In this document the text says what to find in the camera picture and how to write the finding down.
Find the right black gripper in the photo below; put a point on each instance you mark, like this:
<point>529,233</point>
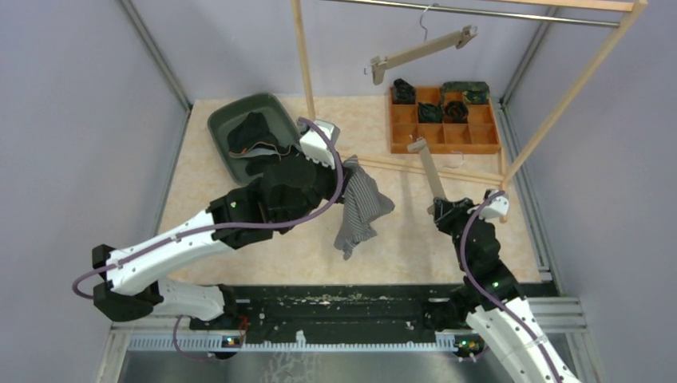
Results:
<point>447,212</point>

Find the wooden clip hanger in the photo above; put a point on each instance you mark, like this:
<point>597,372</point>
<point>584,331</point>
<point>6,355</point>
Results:
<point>457,39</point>
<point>421,147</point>

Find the grey striped underwear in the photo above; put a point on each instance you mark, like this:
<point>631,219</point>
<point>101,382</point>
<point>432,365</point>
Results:
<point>363,203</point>

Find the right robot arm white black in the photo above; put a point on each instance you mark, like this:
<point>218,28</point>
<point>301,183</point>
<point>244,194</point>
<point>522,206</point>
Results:
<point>491,301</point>

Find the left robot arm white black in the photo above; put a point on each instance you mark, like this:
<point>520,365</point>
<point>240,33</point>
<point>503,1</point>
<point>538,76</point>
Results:
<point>136,279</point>

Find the black underwear orange trim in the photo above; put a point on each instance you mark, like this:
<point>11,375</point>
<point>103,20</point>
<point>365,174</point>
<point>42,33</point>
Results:
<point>253,142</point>

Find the wooden compartment tray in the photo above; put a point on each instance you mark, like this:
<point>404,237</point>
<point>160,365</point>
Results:
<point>479,136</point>

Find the rolled black red sock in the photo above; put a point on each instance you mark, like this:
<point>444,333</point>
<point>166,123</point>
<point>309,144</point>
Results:
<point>455,112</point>

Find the rolled dark sock middle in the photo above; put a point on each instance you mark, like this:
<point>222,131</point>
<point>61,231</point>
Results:
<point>430,113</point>

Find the folded green camouflage cloth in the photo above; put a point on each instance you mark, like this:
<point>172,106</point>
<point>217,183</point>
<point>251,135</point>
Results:
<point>473,92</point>

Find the rolled black sock top-left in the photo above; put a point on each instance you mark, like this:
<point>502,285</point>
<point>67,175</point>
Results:
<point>403,93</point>

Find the green plastic basin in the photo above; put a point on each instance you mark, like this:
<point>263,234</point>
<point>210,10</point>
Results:
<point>225,119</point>

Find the metal hanging rod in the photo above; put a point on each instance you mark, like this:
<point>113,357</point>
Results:
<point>482,13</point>

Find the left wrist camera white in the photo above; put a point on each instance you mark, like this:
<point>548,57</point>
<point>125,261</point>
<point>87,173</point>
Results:
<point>314,148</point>

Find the wooden clothes rack frame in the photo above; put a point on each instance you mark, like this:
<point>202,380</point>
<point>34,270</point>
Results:
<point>630,10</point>

